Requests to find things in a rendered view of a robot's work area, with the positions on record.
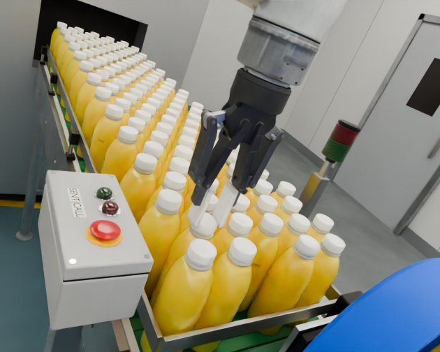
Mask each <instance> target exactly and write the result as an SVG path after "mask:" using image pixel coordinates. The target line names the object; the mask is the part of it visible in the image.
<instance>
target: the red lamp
mask: <svg viewBox="0 0 440 352"><path fill-rule="evenodd" d="M102 210H103V211H104V212H106V213H108V214H116V213H118V210H119V206H118V204H117V203H116V202H113V201H107V202H104V203H103V205H102Z"/></svg>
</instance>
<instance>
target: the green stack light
mask: <svg viewBox="0 0 440 352"><path fill-rule="evenodd" d="M351 148H352V146H348V145H344V144H342V143H340V142H338V141H336V140H334V139H333V138H331V137H330V136H329V138H328V140H327V142H326V144H325V146H324V147H323V149H322V151H321V153H322V154H323V155H324V156H326V157H328V158H329V159H331V160H333V161H336V162H339V163H342V162H344V159H345V158H346V156H347V154H348V153H349V151H350V149H351Z"/></svg>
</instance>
